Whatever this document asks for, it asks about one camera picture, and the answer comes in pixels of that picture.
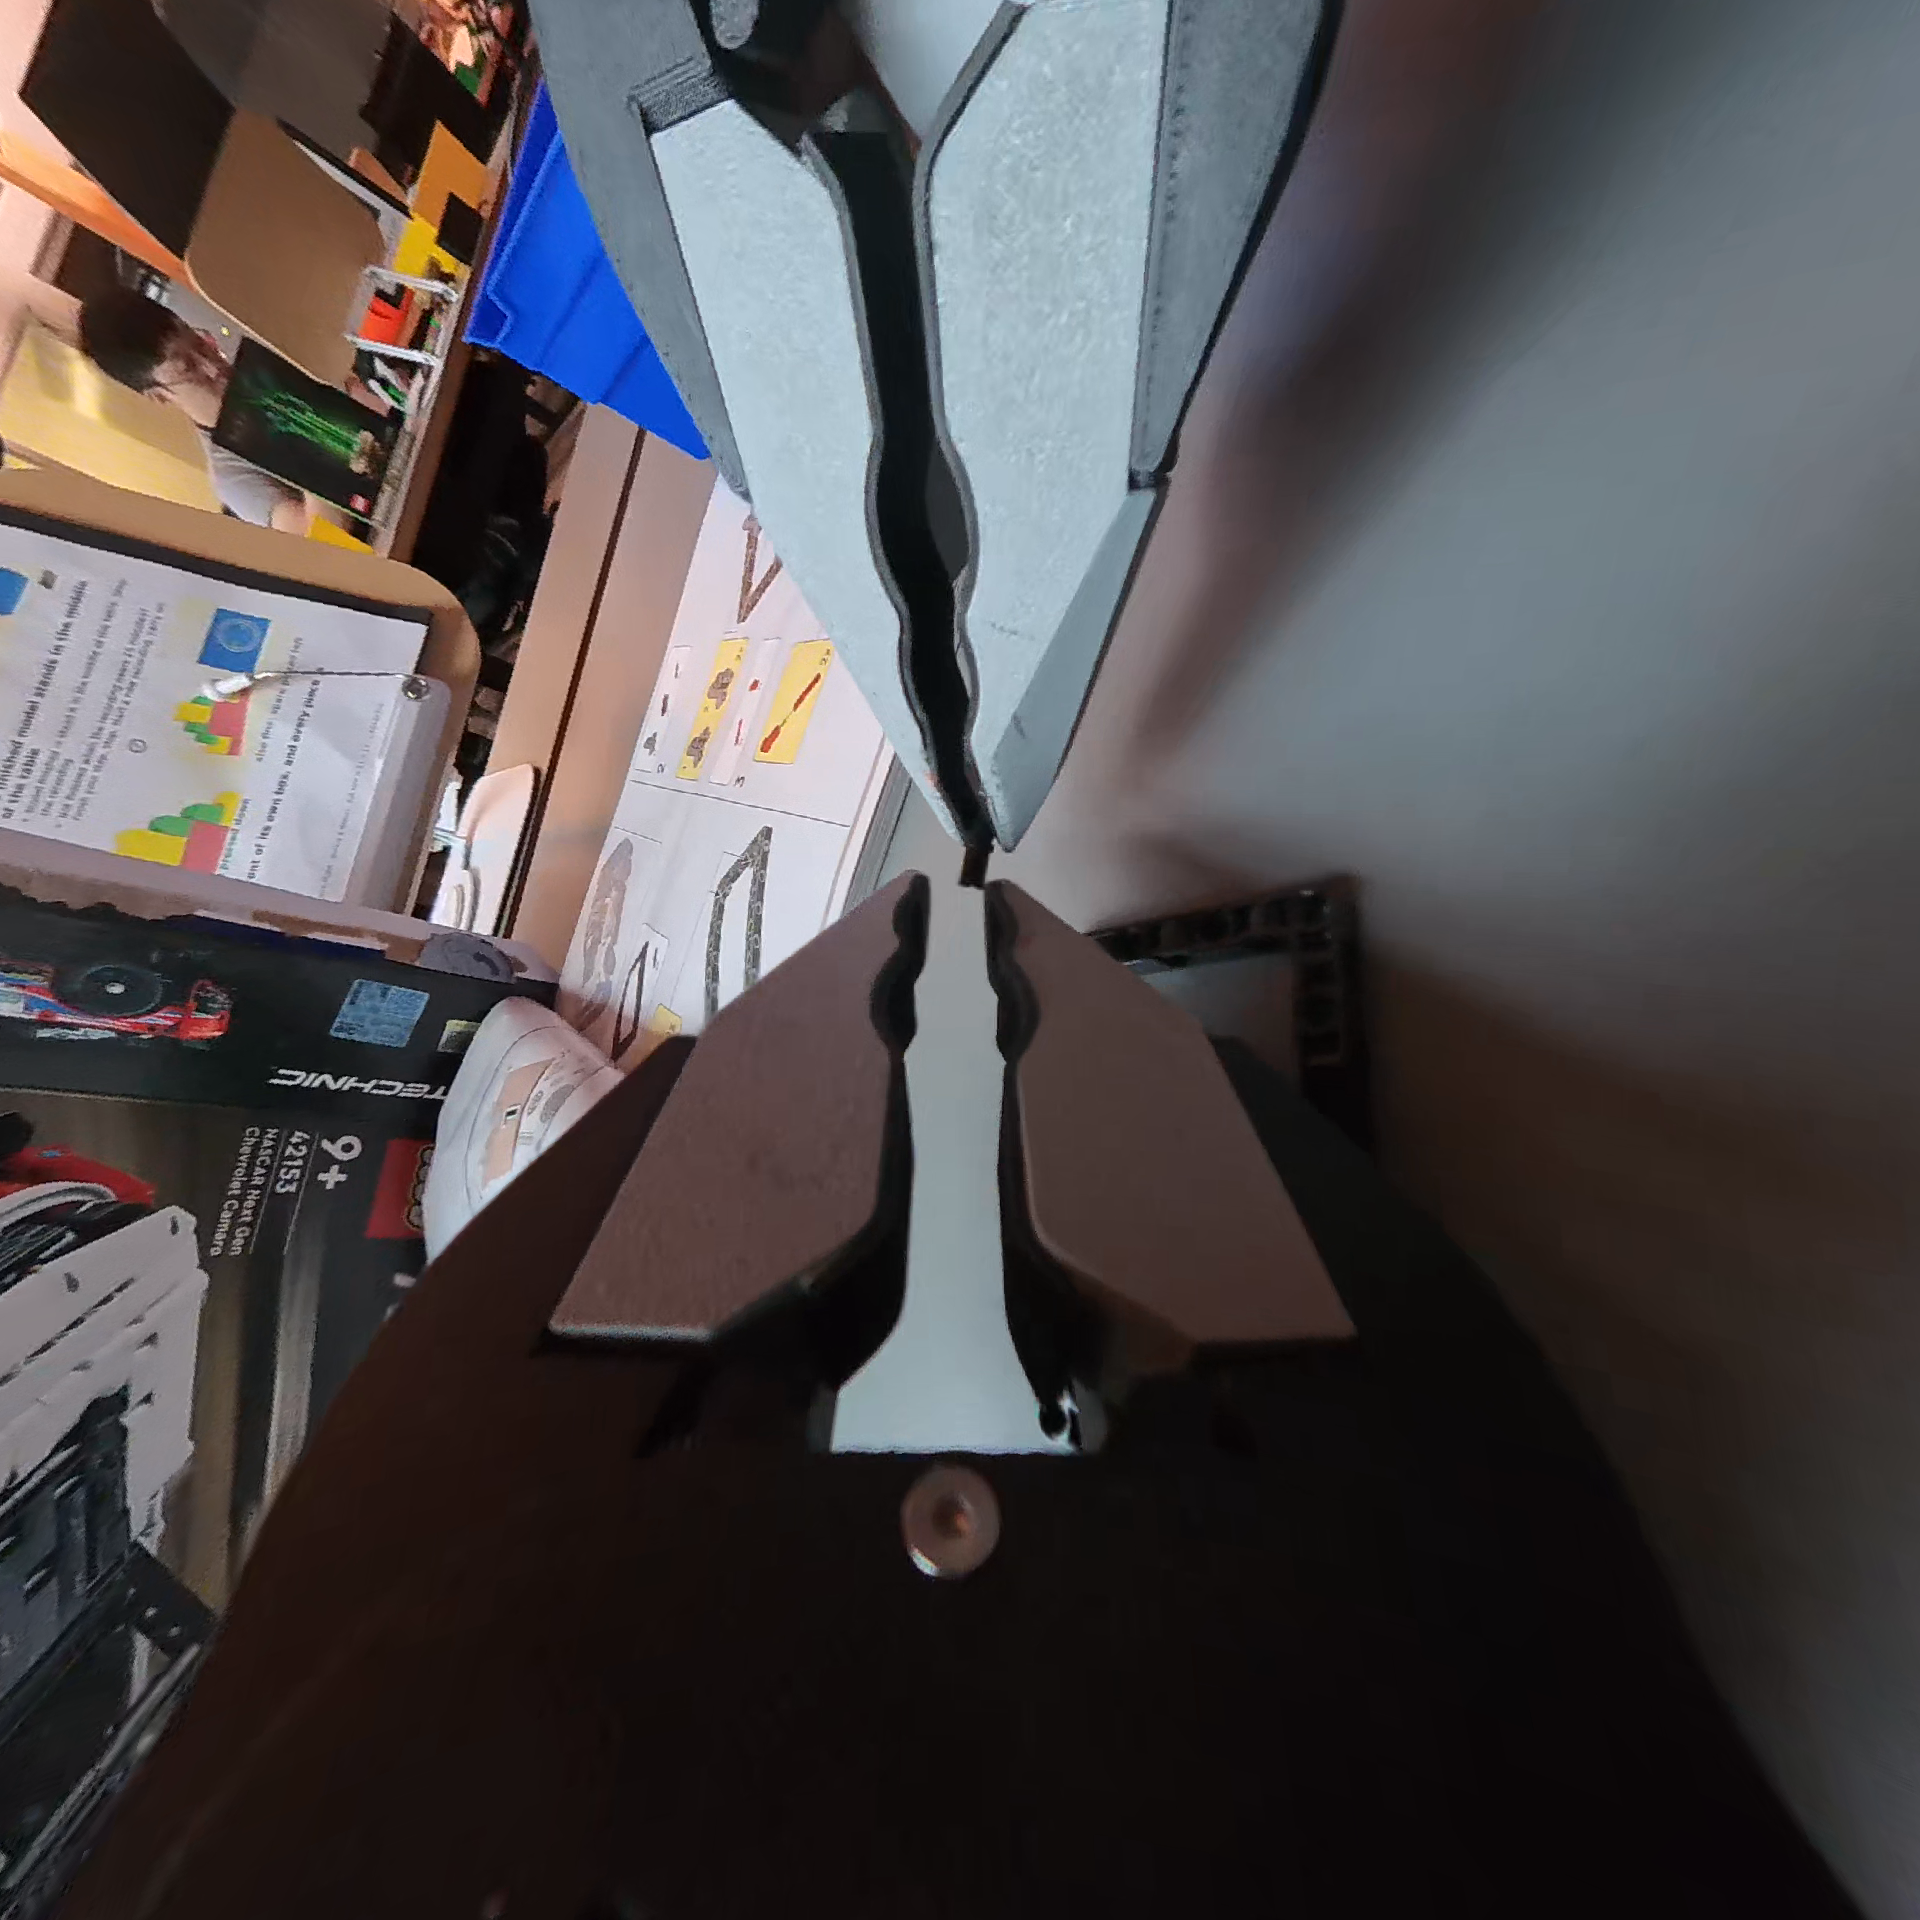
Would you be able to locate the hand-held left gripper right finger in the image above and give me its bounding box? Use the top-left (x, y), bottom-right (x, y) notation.
top-left (982, 877), bottom-right (1360, 1420)

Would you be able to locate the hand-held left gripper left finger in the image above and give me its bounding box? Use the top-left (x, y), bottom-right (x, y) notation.
top-left (547, 870), bottom-right (936, 1346)

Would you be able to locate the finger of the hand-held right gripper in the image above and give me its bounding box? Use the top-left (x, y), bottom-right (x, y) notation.
top-left (643, 99), bottom-right (993, 845)
top-left (913, 0), bottom-right (1169, 854)

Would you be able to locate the black rectangular lego frame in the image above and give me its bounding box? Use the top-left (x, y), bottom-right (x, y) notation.
top-left (1088, 885), bottom-right (1377, 1150)

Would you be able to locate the lego instruction booklet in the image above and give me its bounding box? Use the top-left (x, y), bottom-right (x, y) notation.
top-left (424, 457), bottom-right (921, 1265)

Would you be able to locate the black lego set box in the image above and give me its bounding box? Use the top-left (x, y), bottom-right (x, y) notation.
top-left (0, 885), bottom-right (560, 1906)

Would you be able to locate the blue plastic bin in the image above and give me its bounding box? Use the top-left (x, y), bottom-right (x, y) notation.
top-left (462, 82), bottom-right (714, 465)

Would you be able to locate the black green printed box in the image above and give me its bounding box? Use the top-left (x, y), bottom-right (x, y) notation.
top-left (211, 353), bottom-right (402, 501)

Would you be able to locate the brown cardboard box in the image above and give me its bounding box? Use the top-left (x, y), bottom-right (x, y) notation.
top-left (188, 113), bottom-right (408, 384)

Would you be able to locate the laminated paper sheet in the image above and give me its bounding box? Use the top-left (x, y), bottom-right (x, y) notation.
top-left (0, 510), bottom-right (437, 910)

